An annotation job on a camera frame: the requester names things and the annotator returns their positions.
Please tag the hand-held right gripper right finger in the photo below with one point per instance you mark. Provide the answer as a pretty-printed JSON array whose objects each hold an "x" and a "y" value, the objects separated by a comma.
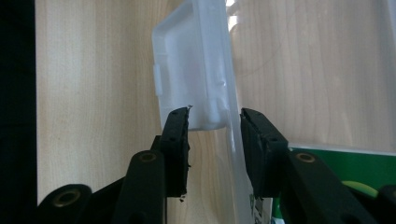
[{"x": 263, "y": 155}]

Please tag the green cardboard box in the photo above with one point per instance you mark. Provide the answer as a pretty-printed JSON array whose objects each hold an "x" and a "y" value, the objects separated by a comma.
[{"x": 358, "y": 166}]

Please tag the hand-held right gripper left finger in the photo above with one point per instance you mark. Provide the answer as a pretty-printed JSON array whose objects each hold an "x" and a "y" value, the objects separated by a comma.
[{"x": 177, "y": 155}]

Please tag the clear plastic storage box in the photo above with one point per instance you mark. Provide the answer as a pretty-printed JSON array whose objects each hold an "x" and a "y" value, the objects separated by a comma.
[{"x": 193, "y": 62}]

